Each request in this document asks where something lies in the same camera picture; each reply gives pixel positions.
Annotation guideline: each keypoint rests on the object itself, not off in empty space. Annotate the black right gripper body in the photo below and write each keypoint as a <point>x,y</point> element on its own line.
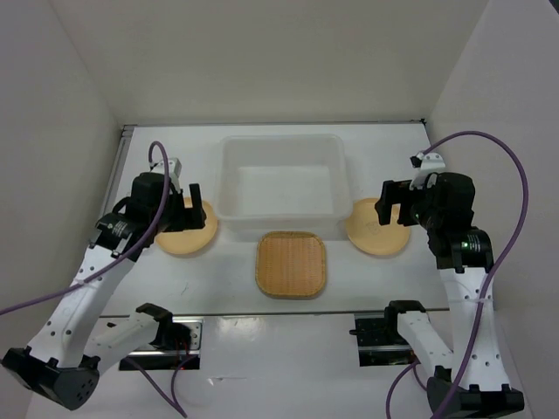
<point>422,209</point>

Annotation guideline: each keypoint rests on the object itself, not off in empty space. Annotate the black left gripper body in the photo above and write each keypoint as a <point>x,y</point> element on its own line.
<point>174,217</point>

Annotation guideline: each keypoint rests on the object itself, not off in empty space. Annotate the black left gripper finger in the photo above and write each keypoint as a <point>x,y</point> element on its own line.
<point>195,196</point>
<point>194,219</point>

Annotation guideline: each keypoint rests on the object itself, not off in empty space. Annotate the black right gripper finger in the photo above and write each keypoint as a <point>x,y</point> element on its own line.
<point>396,192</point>
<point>384,212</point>

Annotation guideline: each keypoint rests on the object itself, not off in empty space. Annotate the yellow plastic plate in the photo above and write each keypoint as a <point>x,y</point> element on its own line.
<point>367,234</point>
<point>187,242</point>

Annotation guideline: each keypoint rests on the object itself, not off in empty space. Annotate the square woven bamboo tray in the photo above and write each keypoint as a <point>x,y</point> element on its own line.
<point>291,265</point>

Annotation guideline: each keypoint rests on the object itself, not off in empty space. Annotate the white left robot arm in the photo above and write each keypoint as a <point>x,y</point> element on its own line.
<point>64,361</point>

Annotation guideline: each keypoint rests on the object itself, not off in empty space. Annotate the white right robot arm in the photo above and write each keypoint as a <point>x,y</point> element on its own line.
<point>467,379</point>

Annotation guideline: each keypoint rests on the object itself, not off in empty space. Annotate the translucent white plastic bin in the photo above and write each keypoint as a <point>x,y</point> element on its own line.
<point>283,182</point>

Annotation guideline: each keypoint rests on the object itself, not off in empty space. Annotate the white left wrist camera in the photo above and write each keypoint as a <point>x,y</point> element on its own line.
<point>174,167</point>

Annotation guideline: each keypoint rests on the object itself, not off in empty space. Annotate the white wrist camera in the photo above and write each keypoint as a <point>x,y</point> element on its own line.
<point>174,167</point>
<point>425,164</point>

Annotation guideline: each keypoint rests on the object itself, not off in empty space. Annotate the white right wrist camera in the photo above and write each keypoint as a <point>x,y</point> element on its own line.
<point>425,164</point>

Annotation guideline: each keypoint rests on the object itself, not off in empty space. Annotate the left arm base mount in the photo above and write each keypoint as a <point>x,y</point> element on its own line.
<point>183,350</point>

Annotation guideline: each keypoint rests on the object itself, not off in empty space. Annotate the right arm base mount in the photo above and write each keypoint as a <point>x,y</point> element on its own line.
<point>377,344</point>

